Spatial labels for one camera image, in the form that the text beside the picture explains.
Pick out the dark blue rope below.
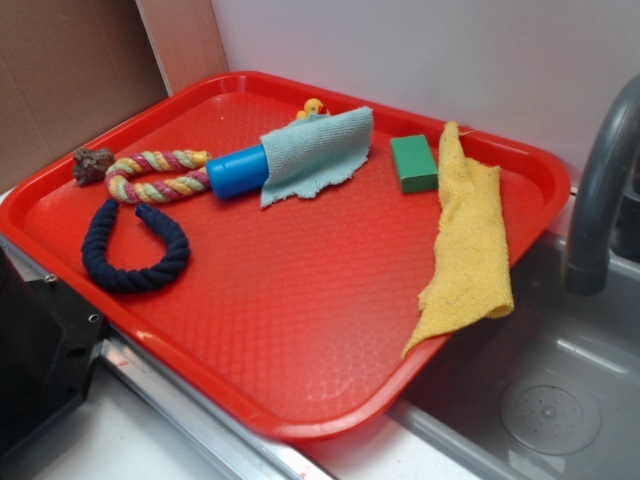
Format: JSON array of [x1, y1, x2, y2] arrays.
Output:
[[80, 197, 192, 295]]

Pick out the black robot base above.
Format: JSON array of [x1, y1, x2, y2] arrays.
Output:
[[1, 253, 106, 459]]

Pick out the red plastic tray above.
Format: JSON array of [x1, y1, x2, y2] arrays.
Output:
[[1, 72, 570, 442]]

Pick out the light blue cloth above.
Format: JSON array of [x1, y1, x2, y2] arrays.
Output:
[[261, 106, 374, 208]]

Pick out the blue plastic cylinder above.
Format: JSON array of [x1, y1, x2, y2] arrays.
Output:
[[205, 144, 269, 200]]

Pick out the green block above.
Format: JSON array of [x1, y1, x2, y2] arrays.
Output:
[[390, 135, 438, 194]]

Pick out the yellow rubber duck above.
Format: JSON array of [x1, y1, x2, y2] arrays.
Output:
[[296, 98, 330, 120]]

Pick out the yellow towel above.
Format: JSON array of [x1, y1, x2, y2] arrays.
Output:
[[402, 121, 515, 357]]

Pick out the brown lumpy toy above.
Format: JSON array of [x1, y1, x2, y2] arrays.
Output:
[[72, 148, 115, 187]]

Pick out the grey faucet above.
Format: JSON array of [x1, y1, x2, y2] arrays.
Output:
[[561, 76, 639, 295]]

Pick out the grey sink basin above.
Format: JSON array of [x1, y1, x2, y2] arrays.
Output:
[[391, 208, 639, 479]]

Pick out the sink drain cover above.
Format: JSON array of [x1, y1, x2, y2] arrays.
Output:
[[500, 380, 601, 456]]

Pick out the brown cardboard box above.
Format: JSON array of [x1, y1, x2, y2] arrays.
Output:
[[0, 0, 171, 194]]

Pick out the multicolour twisted rope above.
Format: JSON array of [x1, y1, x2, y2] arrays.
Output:
[[103, 148, 213, 205]]

